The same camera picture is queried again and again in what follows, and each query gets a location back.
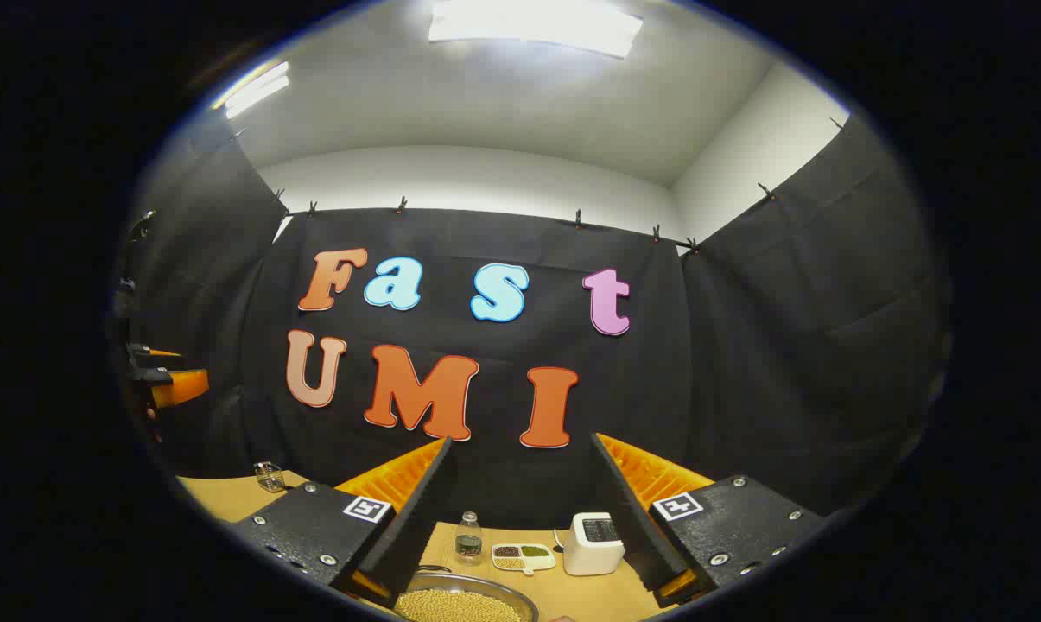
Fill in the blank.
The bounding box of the narrow ceiling light panel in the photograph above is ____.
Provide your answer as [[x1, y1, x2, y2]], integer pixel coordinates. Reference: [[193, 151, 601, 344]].
[[212, 60, 292, 120]]

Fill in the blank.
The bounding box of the large ceiling light panel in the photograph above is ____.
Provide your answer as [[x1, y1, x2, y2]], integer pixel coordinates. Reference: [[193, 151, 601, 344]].
[[428, 0, 644, 60]]

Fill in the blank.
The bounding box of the black backdrop cloth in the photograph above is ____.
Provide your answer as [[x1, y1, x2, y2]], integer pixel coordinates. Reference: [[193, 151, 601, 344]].
[[110, 112, 953, 532]]

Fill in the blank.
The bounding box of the white toaster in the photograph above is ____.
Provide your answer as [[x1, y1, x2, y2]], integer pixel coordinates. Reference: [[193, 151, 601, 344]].
[[562, 511, 626, 577]]

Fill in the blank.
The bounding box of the pile of yellow soybeans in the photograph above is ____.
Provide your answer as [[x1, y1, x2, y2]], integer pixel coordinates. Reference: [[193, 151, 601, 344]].
[[397, 588, 523, 622]]

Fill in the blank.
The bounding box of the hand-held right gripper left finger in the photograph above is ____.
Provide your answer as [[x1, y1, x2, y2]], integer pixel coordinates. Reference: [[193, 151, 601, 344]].
[[226, 436, 456, 610]]

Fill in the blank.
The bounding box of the steel pot with black handle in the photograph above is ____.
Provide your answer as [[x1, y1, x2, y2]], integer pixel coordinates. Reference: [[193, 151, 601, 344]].
[[392, 566, 540, 622]]

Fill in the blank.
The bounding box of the clear plastic bottle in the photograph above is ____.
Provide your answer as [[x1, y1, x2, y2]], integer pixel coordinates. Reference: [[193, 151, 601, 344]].
[[454, 511, 484, 560]]

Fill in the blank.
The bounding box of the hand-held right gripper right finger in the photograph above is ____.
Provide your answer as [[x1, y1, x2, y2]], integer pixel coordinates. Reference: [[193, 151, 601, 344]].
[[589, 432, 832, 610]]

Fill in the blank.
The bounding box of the white divided bean dish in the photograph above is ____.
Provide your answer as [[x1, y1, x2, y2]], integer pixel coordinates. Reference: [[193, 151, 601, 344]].
[[492, 543, 557, 576]]

